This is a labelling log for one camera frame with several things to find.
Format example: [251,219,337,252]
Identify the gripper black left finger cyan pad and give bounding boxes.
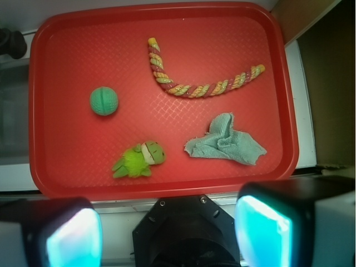
[1,197,102,266]

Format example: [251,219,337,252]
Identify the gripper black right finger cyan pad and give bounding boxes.
[235,177,355,266]

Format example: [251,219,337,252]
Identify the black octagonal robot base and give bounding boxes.
[132,195,241,266]

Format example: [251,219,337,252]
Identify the green textured ball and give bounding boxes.
[90,87,118,116]

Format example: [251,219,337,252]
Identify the green fuzzy plush toy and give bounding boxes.
[111,140,166,179]

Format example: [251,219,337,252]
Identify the light blue crumpled cloth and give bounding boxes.
[184,113,267,166]

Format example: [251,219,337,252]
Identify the red plastic tray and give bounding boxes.
[29,2,299,201]

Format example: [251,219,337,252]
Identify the dark object at left edge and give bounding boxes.
[0,28,27,60]

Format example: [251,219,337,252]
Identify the multicolour twisted rope toy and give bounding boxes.
[147,37,265,99]

